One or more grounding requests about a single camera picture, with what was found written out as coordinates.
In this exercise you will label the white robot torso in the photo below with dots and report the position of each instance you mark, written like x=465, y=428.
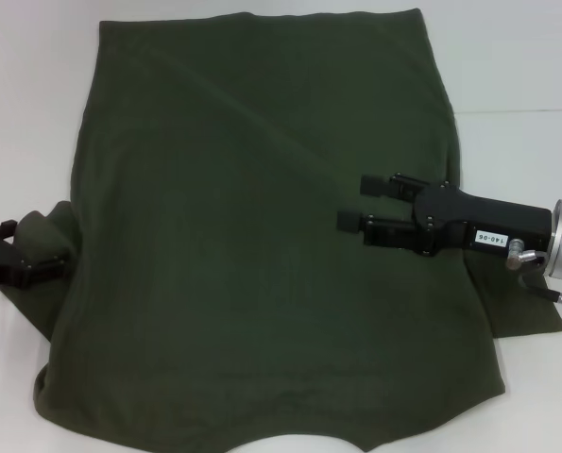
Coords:
x=294, y=443

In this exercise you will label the dark green shirt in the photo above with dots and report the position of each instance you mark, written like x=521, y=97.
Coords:
x=261, y=212

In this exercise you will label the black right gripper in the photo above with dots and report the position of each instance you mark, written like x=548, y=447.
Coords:
x=488, y=222

